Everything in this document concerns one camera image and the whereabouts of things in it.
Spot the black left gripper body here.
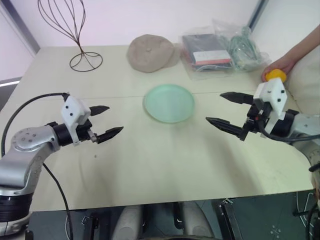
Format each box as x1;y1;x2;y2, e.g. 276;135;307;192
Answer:
75;118;99;144

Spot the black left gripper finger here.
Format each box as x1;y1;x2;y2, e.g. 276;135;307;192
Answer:
89;105;111;117
96;126;125;145

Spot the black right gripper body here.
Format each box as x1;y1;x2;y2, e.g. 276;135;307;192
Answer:
238;97;273;143

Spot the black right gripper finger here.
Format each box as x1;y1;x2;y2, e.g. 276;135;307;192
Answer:
205;116;244;138
219;91;255;106

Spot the yellow round object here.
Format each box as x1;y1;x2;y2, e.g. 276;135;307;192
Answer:
264;69;288;83

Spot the light green round plate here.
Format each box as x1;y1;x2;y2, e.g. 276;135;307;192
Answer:
142;83;196;124

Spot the person's bare hand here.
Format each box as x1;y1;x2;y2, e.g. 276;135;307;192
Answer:
261;53;299;82

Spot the plastic bag with black notebook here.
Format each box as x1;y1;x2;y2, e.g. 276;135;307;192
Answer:
178;32;237;82

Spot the white fabric cushion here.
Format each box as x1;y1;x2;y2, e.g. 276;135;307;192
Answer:
286;48;320;116

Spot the beige flat cap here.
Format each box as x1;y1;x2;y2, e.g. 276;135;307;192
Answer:
126;34;181;74

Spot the grey robot leg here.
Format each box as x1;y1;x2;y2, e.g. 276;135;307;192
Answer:
180;200;216;240
111;205;145;240

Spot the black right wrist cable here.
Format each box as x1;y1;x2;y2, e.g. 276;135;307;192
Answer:
257;119;320;144

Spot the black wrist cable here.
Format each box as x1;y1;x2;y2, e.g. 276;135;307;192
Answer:
257;119;320;144
0;92;70;157

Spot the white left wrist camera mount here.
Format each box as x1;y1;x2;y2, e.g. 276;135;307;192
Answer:
61;95;91;146

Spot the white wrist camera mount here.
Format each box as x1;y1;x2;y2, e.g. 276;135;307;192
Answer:
253;77;289;136
61;95;91;146

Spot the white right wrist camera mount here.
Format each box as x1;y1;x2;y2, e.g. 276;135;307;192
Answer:
253;77;289;136

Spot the plastic bag with green cables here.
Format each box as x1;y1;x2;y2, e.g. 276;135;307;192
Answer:
211;18;273;74

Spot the brown wire hat stand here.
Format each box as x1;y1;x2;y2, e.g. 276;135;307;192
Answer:
37;0;104;73

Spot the thin black hanging cable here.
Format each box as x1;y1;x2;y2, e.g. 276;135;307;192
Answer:
42;162;75;240

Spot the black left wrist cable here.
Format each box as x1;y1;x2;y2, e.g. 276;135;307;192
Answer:
0;92;70;157

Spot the grey window frame bar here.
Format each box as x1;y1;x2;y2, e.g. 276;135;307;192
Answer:
249;0;267;29

